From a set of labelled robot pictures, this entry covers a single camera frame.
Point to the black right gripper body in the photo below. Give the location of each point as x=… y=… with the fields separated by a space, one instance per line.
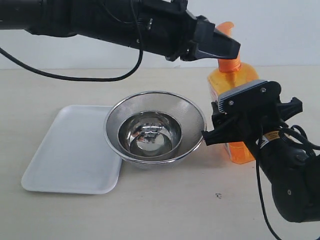
x=250 y=124

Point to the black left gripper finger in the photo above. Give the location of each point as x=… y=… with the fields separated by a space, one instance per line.
x=213 y=44

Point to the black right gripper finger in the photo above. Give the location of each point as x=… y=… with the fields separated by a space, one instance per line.
x=220 y=135

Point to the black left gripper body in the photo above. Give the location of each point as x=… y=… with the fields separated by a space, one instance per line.
x=169 y=29

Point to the orange soap pump bottle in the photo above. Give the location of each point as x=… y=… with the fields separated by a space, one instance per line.
x=229 y=74

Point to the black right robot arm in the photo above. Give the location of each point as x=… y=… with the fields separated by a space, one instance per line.
x=283 y=153

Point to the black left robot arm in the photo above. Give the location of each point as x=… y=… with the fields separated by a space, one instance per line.
x=113 y=21

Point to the steel mesh colander bowl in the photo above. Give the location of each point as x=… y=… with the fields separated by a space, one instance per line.
x=188 y=114

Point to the small shiny steel bowl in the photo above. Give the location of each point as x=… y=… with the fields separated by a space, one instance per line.
x=150 y=136

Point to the white rectangular plastic tray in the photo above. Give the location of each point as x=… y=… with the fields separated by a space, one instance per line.
x=74 y=157

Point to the wrist camera with silver heatsink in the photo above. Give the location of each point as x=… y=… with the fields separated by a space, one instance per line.
x=248 y=96

